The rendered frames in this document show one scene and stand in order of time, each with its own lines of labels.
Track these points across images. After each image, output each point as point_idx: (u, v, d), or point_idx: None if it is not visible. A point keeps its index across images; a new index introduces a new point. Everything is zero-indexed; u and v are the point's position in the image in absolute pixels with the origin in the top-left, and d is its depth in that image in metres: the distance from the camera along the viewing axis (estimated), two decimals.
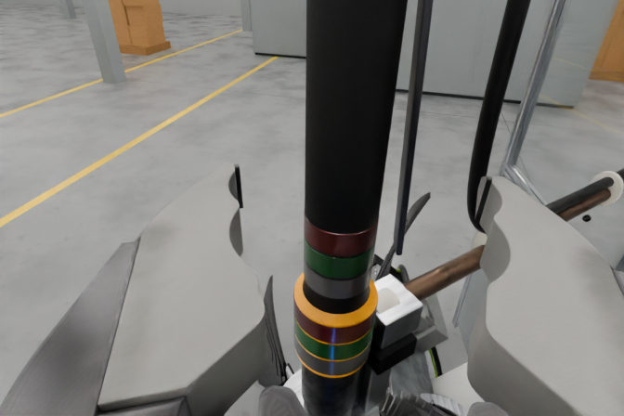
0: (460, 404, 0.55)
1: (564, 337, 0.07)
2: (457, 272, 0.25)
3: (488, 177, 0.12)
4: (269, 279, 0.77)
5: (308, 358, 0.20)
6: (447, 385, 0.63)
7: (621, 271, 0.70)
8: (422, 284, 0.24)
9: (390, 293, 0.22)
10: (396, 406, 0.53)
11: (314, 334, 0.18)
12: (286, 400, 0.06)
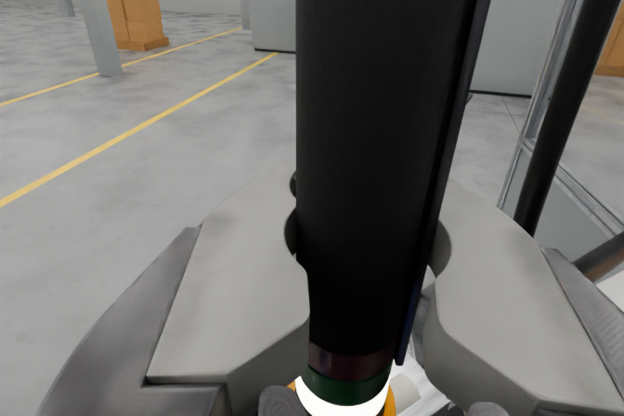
0: None
1: (509, 320, 0.07)
2: None
3: None
4: None
5: None
6: None
7: None
8: None
9: (408, 384, 0.18)
10: None
11: None
12: (286, 400, 0.06)
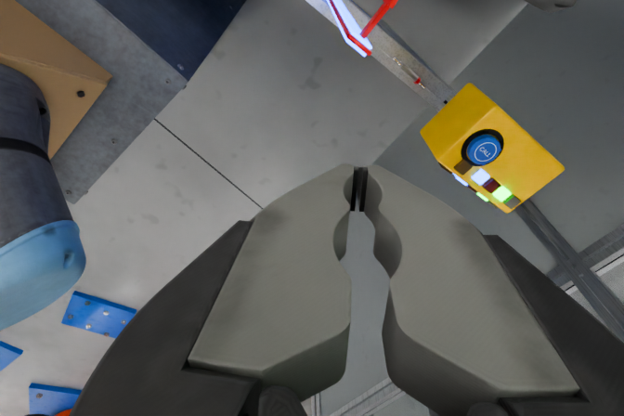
0: None
1: (463, 313, 0.07)
2: None
3: (364, 168, 0.12)
4: None
5: None
6: None
7: None
8: None
9: None
10: None
11: None
12: (286, 400, 0.06)
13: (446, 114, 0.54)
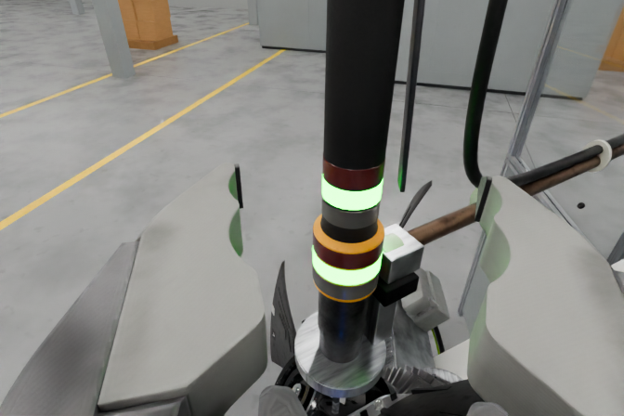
0: (459, 376, 0.60)
1: (564, 337, 0.07)
2: (455, 222, 0.28)
3: (488, 177, 0.12)
4: (427, 185, 0.55)
5: (325, 286, 0.23)
6: (448, 361, 0.68)
7: (616, 256, 0.74)
8: (423, 231, 0.27)
9: (396, 237, 0.26)
10: (400, 377, 0.57)
11: (331, 262, 0.22)
12: (286, 400, 0.06)
13: None
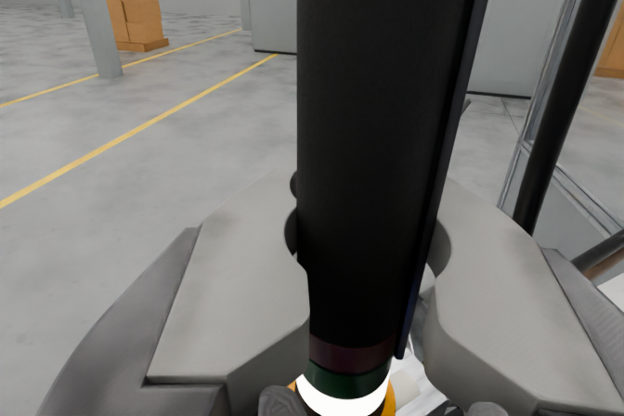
0: None
1: (509, 320, 0.07)
2: None
3: None
4: (462, 105, 0.39)
5: None
6: None
7: None
8: None
9: (408, 380, 0.18)
10: None
11: None
12: (286, 400, 0.06)
13: None
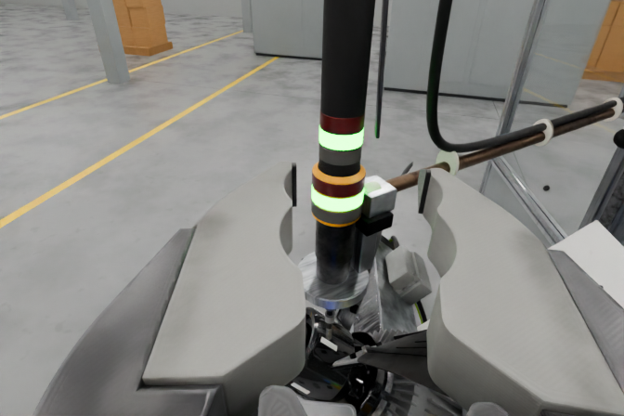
0: None
1: (513, 321, 0.07)
2: None
3: (427, 170, 0.12)
4: (409, 165, 0.63)
5: (321, 214, 0.31)
6: None
7: None
8: (397, 180, 0.35)
9: (375, 182, 0.33)
10: (386, 337, 0.65)
11: (325, 192, 0.29)
12: (286, 400, 0.06)
13: None
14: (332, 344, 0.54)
